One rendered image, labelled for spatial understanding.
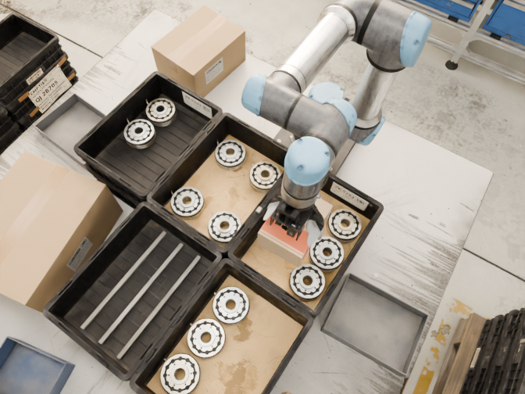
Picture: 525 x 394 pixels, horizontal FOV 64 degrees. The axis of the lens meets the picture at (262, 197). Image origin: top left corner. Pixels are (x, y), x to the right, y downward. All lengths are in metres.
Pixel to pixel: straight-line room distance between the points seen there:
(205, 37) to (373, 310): 1.17
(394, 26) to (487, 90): 2.06
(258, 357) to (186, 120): 0.83
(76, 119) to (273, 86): 1.12
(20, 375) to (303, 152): 1.11
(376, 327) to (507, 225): 1.36
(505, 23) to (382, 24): 1.86
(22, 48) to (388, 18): 1.86
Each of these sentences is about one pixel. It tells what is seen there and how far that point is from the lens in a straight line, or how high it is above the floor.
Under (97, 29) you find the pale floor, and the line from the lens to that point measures 3.21.
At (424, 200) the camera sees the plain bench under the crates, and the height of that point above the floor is 0.70.
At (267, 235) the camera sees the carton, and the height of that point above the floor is 1.12.
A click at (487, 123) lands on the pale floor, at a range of 2.93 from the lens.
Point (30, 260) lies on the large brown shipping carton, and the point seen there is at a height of 0.90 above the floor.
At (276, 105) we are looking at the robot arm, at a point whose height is 1.43.
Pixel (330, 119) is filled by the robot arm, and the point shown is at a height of 1.43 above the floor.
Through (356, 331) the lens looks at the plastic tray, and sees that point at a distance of 1.41.
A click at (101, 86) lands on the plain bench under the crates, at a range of 1.88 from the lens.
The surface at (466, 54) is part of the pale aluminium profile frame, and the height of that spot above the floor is 0.14.
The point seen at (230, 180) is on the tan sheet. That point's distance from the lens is 1.39.
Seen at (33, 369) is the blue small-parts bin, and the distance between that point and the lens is 1.50.
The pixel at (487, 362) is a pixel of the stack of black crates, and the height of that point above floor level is 0.30.
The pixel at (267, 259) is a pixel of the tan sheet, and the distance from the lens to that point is 1.29.
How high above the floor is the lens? 2.06
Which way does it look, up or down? 64 degrees down
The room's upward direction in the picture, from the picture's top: 4 degrees clockwise
